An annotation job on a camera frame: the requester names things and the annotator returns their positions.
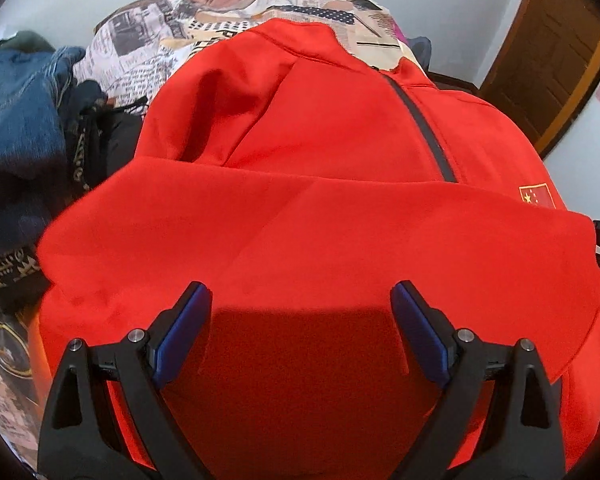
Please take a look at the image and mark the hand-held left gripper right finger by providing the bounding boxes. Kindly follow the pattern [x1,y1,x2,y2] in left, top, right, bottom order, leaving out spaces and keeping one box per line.
[389,280,567,480]

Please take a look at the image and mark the black garment with patterned band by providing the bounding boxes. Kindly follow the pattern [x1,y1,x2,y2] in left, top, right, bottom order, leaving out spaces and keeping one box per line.
[0,80,148,311]

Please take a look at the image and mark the wooden door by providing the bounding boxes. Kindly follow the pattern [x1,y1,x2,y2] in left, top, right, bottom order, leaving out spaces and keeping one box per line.
[480,0,600,161]

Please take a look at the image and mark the newspaper print blanket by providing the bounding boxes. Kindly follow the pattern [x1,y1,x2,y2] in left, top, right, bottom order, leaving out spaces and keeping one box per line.
[0,0,407,476]

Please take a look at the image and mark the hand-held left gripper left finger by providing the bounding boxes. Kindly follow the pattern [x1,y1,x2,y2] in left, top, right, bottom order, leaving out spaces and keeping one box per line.
[37,280,214,480]

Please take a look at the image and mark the red zip jacket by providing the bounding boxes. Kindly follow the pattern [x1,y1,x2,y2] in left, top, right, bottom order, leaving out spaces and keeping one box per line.
[36,17,600,480]

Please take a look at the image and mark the grey cloth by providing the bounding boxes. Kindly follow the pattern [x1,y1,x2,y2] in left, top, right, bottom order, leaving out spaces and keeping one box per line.
[0,30,57,57]

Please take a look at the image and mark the pink cloth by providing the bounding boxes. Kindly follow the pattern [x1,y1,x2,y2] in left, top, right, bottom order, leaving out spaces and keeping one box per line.
[390,15,409,47]

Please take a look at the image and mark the blue jeans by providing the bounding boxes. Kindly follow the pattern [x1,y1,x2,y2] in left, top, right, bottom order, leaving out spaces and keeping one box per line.
[0,45,88,261]

